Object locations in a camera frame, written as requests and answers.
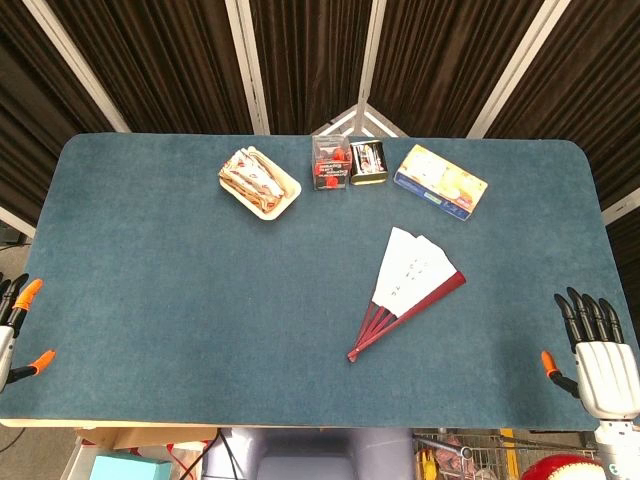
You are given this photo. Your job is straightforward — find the yellow item in basket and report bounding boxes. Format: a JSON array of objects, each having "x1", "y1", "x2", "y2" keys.
[{"x1": 418, "y1": 447, "x2": 437, "y2": 480}]

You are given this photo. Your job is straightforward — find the right robot hand orange thumb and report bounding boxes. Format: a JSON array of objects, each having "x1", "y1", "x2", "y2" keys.
[{"x1": 541, "y1": 286, "x2": 640, "y2": 420}]

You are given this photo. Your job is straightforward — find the white paper food tray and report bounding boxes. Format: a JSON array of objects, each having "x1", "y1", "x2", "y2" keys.
[{"x1": 218, "y1": 145, "x2": 303, "y2": 221}]

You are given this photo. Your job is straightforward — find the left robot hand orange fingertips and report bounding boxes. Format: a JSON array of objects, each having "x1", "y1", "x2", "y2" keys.
[{"x1": 0, "y1": 273, "x2": 57, "y2": 394}]

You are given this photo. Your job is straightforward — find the dark curtain partition panel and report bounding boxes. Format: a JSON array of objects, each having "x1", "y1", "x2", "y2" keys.
[
  {"x1": 484, "y1": 0, "x2": 640, "y2": 211},
  {"x1": 44, "y1": 0, "x2": 256, "y2": 135},
  {"x1": 367, "y1": 0, "x2": 546, "y2": 139},
  {"x1": 247, "y1": 0, "x2": 376, "y2": 136},
  {"x1": 0, "y1": 0, "x2": 119, "y2": 226}
]

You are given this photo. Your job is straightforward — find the lavender robot torso base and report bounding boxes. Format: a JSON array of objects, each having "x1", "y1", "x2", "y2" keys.
[{"x1": 202, "y1": 427, "x2": 416, "y2": 480}]

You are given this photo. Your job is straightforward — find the red ribbed paper folding fan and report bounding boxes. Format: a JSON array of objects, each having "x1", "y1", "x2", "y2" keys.
[{"x1": 346, "y1": 226, "x2": 467, "y2": 364}]

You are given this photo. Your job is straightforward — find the red white snack packets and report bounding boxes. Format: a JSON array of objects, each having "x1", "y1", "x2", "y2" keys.
[{"x1": 219, "y1": 145, "x2": 295, "y2": 214}]

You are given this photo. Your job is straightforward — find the blue felt table cover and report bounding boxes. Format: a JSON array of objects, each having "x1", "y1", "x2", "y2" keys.
[{"x1": 0, "y1": 132, "x2": 640, "y2": 432}]

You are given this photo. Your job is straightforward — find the teal box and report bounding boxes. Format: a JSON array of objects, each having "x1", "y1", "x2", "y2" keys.
[{"x1": 89, "y1": 453, "x2": 174, "y2": 480}]

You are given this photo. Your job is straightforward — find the white partition stand foot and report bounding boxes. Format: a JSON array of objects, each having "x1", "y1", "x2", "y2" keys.
[{"x1": 319, "y1": 103, "x2": 409, "y2": 139}]

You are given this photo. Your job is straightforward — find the brown cardboard box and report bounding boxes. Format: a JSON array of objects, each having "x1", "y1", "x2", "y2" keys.
[{"x1": 74, "y1": 425, "x2": 221, "y2": 454}]

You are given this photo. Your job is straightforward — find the black gold tin can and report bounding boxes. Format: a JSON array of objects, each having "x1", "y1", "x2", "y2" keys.
[{"x1": 348, "y1": 138, "x2": 391, "y2": 187}]

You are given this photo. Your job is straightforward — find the yellow blue biscuit box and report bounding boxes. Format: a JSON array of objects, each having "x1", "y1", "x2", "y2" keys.
[{"x1": 392, "y1": 144, "x2": 489, "y2": 222}]

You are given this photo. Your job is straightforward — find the metal wire basket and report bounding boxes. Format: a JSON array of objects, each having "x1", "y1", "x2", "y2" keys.
[{"x1": 412, "y1": 428, "x2": 601, "y2": 480}]

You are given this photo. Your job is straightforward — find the black floor cable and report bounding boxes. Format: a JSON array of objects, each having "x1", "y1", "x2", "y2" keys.
[{"x1": 172, "y1": 429, "x2": 239, "y2": 480}]

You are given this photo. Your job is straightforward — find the clear box with red items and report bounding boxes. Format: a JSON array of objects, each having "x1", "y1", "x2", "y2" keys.
[{"x1": 311, "y1": 133, "x2": 351, "y2": 192}]

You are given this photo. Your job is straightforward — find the red white round ball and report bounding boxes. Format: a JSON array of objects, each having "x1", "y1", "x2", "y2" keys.
[{"x1": 519, "y1": 452, "x2": 609, "y2": 480}]

